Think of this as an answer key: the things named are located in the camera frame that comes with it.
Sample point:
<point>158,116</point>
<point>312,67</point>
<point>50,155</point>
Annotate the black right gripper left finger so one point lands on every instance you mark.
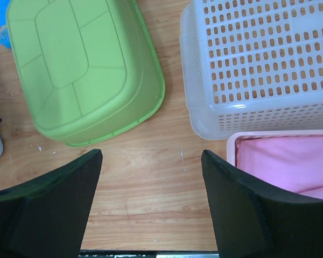
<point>47,216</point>

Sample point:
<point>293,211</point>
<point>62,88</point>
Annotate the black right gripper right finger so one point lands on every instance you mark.
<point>252,218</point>

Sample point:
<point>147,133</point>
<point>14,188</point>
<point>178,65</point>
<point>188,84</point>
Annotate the green plastic basin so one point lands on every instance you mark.
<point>88,69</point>

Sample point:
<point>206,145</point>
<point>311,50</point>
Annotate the white perforated plastic basket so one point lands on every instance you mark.
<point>252,66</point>

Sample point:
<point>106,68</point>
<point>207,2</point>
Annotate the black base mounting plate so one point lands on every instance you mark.
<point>146,254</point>

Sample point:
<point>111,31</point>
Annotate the pink perforated basket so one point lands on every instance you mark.
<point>236,138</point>

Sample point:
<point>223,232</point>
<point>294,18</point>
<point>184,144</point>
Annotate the pink towel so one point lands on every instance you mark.
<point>294,163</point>

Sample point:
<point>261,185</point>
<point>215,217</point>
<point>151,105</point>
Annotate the blue printed cloth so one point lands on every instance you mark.
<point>4,33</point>

